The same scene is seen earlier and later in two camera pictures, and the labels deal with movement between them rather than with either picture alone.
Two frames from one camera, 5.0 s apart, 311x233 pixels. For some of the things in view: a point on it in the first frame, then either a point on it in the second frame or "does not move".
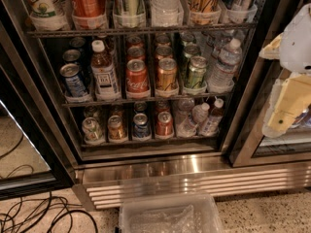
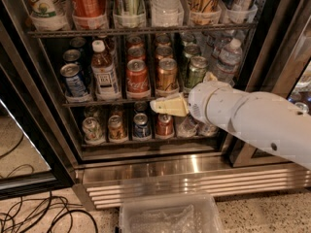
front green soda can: x=196 y=72 does not move
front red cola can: x=136 y=80 does not move
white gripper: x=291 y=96 to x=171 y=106
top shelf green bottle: x=129 y=0 does not move
